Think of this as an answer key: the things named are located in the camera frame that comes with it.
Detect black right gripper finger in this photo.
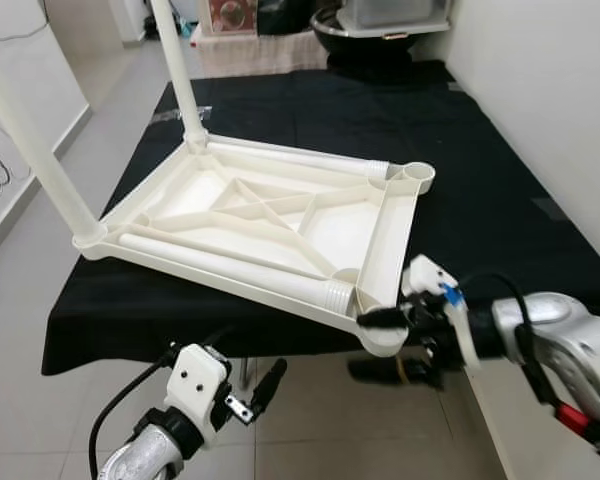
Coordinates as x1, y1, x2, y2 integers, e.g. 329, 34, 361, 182
355, 308, 411, 333
345, 355, 443, 391

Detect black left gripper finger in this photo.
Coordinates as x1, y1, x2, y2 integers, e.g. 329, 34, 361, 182
250, 358, 289, 413

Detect white plastic table top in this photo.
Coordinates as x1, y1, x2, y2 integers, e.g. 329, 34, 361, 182
75, 135, 437, 358

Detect black table cloth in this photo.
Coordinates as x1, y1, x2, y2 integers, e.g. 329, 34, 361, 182
40, 60, 600, 376

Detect black wok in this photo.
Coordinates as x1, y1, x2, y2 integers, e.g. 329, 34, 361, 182
310, 10, 451, 56

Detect beige stone ledge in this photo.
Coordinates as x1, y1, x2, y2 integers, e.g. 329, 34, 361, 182
190, 30, 331, 79

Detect red printed box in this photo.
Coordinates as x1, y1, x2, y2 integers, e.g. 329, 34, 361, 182
208, 0, 259, 36

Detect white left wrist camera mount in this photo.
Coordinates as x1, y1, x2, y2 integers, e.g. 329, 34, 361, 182
163, 343, 233, 436

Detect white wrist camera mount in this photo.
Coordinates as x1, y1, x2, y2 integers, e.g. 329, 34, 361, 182
163, 343, 233, 436
400, 255, 481, 376

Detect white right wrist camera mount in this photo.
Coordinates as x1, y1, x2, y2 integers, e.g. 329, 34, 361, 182
400, 255, 481, 376

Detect black wall cable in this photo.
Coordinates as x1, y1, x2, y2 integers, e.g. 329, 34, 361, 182
0, 20, 51, 201

